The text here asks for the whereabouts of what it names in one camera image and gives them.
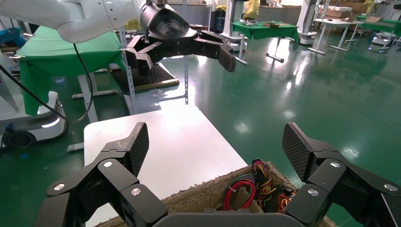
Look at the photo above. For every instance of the white table with metal legs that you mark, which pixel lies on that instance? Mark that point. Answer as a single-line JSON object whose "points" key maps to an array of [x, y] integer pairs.
{"points": [[335, 22]]}

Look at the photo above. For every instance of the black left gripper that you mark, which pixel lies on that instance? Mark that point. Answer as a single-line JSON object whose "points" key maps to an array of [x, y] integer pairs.
{"points": [[163, 25]]}

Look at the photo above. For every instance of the yellow garment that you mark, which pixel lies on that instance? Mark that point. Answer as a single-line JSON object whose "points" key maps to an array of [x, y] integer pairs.
{"points": [[252, 9]]}

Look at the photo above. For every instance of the blue plastic object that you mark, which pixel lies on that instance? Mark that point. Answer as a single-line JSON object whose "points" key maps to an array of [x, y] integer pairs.
{"points": [[12, 36]]}

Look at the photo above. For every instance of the green cloth covered table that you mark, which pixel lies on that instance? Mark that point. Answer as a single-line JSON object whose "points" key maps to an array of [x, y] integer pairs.
{"points": [[382, 26], [62, 53], [266, 31]]}

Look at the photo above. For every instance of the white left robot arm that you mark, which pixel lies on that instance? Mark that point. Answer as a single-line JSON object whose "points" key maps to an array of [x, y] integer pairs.
{"points": [[87, 18]]}

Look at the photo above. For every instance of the worn brown cardboard box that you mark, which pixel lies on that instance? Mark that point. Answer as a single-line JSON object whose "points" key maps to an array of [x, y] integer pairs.
{"points": [[200, 194]]}

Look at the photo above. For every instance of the black board with wooden edge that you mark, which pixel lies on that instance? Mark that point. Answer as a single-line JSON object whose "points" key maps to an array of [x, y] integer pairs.
{"points": [[163, 78]]}

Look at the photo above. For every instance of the stacked cardboard boxes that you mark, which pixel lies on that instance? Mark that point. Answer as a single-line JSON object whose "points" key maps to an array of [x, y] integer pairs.
{"points": [[338, 13]]}

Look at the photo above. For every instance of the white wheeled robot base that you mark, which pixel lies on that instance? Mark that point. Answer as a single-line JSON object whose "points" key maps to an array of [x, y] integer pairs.
{"points": [[53, 109]]}

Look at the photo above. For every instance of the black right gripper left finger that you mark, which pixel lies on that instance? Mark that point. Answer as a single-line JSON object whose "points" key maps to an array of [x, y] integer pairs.
{"points": [[116, 175]]}

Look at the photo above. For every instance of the flat cardboard piece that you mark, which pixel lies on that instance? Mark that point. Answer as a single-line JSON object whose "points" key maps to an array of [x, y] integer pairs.
{"points": [[275, 24]]}

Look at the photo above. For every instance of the grey metal shelf frame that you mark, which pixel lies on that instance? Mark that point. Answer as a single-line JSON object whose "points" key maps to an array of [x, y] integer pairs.
{"points": [[129, 84]]}

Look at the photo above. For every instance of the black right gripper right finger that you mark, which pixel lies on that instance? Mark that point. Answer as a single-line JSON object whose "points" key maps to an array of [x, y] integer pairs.
{"points": [[325, 178]]}

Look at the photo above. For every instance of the white robot column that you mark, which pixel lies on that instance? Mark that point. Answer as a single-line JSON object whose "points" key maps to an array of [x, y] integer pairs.
{"points": [[305, 18], [233, 18]]}

